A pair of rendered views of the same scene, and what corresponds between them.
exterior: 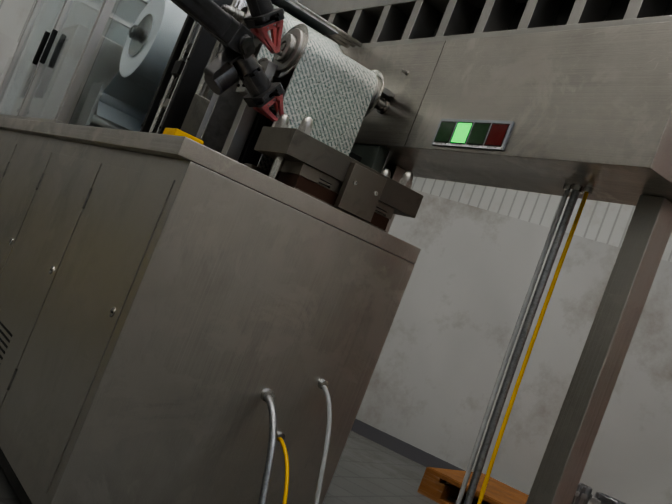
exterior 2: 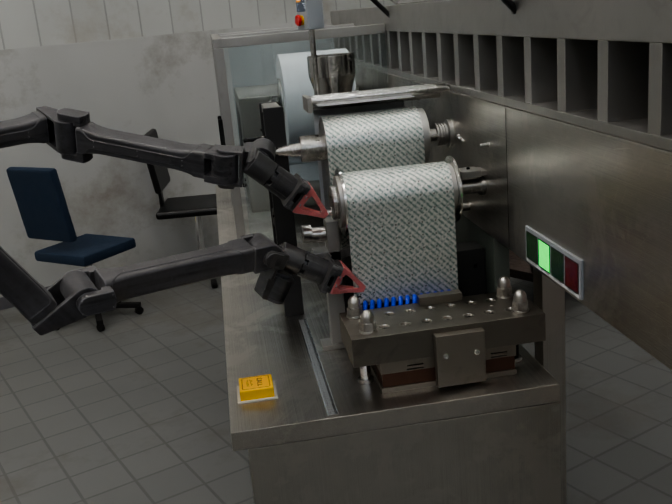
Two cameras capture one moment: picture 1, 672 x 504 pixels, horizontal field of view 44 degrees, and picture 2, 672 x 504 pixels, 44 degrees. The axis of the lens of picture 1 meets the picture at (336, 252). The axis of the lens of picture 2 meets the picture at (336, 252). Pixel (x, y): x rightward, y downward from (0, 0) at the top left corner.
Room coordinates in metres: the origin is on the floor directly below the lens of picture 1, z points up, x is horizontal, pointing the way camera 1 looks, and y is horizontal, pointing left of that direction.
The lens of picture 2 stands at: (0.46, -0.48, 1.65)
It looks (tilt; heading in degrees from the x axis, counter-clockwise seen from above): 16 degrees down; 26
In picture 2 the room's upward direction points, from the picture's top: 5 degrees counter-clockwise
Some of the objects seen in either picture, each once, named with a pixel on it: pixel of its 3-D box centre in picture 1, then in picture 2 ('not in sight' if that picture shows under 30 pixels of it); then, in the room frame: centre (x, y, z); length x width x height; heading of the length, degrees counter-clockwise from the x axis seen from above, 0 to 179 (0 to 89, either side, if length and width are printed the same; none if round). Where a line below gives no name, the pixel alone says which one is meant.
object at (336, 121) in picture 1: (318, 124); (404, 264); (2.08, 0.16, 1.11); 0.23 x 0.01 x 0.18; 124
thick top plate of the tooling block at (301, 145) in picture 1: (340, 173); (439, 326); (2.01, 0.06, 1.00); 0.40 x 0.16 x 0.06; 124
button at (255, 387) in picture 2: (182, 139); (256, 387); (1.80, 0.40, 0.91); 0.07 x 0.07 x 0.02; 34
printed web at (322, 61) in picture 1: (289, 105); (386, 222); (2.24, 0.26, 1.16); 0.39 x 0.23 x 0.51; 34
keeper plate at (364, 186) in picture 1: (361, 192); (460, 357); (1.94, 0.00, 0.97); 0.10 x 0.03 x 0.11; 124
